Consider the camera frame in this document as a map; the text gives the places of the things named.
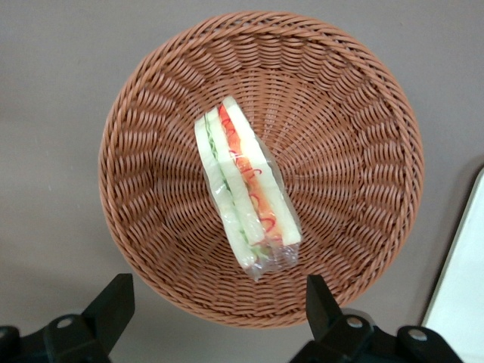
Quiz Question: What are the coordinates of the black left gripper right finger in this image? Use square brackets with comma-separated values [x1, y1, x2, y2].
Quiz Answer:
[289, 275, 464, 363]

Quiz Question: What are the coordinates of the round brown wicker basket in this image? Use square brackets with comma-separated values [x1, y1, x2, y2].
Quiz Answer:
[97, 10, 425, 329]

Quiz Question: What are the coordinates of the plastic-wrapped triangle sandwich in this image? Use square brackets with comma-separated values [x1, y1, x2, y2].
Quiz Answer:
[194, 96, 303, 283]

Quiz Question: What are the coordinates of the beige plastic serving tray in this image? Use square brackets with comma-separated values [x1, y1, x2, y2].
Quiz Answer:
[420, 164, 484, 356]

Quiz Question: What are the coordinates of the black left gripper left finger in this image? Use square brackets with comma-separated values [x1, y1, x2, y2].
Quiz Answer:
[0, 273, 136, 363]

